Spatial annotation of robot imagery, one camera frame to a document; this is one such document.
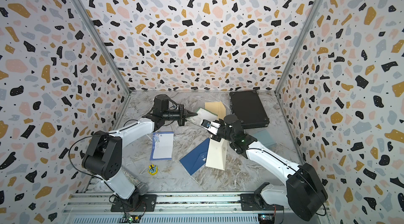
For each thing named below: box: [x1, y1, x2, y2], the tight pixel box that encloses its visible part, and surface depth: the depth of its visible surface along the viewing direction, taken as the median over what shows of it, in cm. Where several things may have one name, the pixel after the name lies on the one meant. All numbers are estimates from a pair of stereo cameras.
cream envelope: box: [205, 138, 228, 171], surface depth 90 cm
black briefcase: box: [229, 89, 270, 129], surface depth 112 cm
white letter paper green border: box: [186, 107, 219, 126], surface depth 89 cm
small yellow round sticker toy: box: [147, 164, 159, 176], surface depth 85 cm
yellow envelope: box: [204, 100, 227, 120], surface depth 115 cm
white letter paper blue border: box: [149, 131, 175, 161], surface depth 94 cm
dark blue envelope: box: [179, 137, 210, 176], surface depth 89 cm
